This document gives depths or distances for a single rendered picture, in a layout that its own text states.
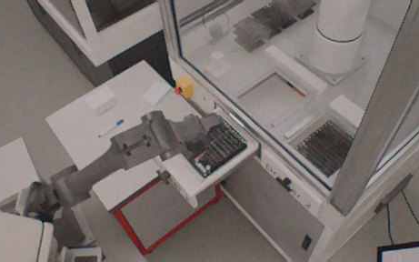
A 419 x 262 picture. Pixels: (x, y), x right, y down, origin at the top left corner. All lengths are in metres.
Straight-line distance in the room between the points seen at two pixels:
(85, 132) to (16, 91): 1.60
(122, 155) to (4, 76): 2.83
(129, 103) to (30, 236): 1.05
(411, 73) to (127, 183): 1.19
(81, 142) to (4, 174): 0.36
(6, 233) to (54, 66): 2.55
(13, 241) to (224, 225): 1.54
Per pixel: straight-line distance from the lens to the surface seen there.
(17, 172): 1.88
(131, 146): 0.81
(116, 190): 1.65
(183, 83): 1.72
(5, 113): 3.28
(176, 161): 1.57
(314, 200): 1.40
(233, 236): 2.31
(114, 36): 2.02
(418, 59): 0.81
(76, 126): 1.90
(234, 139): 1.53
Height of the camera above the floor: 2.17
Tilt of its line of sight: 55 degrees down
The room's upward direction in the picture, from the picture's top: 7 degrees counter-clockwise
